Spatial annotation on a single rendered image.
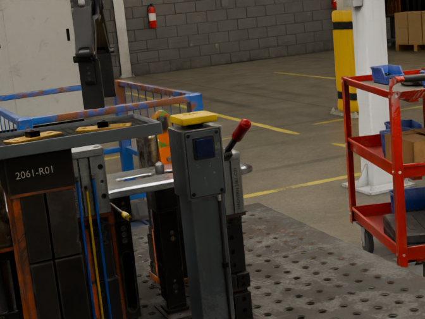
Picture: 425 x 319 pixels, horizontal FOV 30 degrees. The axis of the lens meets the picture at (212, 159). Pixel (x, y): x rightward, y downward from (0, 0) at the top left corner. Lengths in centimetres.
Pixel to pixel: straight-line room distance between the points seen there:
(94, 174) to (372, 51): 400
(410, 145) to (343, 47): 509
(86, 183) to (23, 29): 806
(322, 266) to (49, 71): 776
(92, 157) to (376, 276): 76
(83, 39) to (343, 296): 86
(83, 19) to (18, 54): 825
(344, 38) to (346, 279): 671
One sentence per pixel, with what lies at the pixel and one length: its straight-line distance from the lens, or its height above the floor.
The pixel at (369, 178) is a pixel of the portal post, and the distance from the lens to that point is 541.
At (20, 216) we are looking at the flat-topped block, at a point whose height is 106.
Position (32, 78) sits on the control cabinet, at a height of 65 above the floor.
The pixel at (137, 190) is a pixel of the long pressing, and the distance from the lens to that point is 153.
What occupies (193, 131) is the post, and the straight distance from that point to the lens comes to 125.
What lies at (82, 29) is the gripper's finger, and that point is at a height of 131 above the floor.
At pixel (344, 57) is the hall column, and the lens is 846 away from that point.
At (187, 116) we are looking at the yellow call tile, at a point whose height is 116.
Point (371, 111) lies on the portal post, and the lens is 528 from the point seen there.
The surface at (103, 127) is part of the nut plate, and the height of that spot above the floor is 116.
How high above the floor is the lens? 134
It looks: 11 degrees down
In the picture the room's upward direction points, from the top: 6 degrees counter-clockwise
